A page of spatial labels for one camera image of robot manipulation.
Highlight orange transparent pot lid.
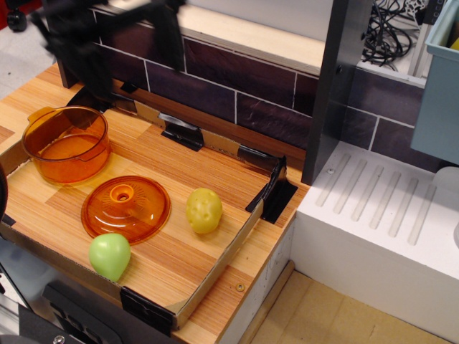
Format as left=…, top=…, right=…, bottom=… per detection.
left=81, top=176, right=171, bottom=244

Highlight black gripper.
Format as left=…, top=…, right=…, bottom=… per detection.
left=30, top=1, right=186, bottom=102

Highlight black cable bundle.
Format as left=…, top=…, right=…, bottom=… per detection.
left=361, top=0, right=420, bottom=71

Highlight dark grey post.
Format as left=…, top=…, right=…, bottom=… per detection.
left=302, top=0, right=372, bottom=185
left=39, top=0, right=90, bottom=90

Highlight cardboard fence with black tape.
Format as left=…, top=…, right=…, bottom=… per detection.
left=1, top=73, right=306, bottom=343

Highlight yellow toy potato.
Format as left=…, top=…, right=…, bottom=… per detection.
left=186, top=188, right=223, bottom=234

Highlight dark grey left post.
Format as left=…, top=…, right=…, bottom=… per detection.
left=39, top=0, right=90, bottom=90

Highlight green toy pear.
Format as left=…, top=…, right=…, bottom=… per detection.
left=89, top=233, right=131, bottom=282

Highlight white sink drainboard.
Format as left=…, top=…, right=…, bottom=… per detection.
left=291, top=143, right=458, bottom=343

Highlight light blue plastic bin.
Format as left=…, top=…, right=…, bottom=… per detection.
left=411, top=1, right=458, bottom=164

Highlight orange transparent pot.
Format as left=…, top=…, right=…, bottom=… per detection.
left=22, top=106, right=111, bottom=184

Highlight brass screw in counter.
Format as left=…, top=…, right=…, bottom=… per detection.
left=235, top=283, right=245, bottom=292

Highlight dark grey right post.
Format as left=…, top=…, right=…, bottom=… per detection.
left=302, top=0, right=372, bottom=185

